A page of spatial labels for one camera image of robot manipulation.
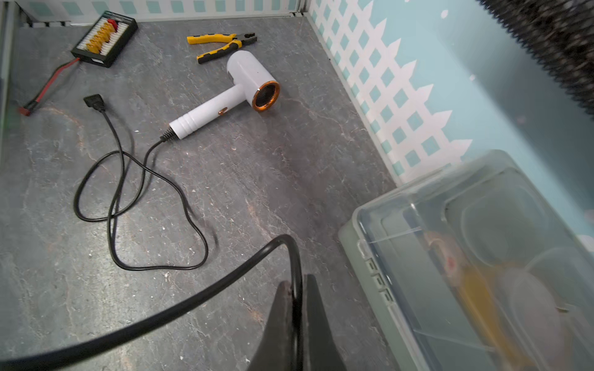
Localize green clear-lid storage box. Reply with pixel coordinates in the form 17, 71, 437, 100
339, 151, 593, 370

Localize yellow handled pliers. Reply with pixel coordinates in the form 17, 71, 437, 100
186, 32, 258, 65

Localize black wire mesh basket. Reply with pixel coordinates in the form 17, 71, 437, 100
480, 0, 593, 116

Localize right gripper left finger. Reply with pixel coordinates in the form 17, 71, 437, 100
247, 281, 294, 371

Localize pink hair dryer black cord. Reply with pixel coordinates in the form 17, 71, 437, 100
0, 233, 305, 371

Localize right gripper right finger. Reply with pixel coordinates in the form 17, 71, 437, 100
302, 275, 347, 371

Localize white hair dryer black cord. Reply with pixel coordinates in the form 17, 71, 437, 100
73, 93, 210, 272

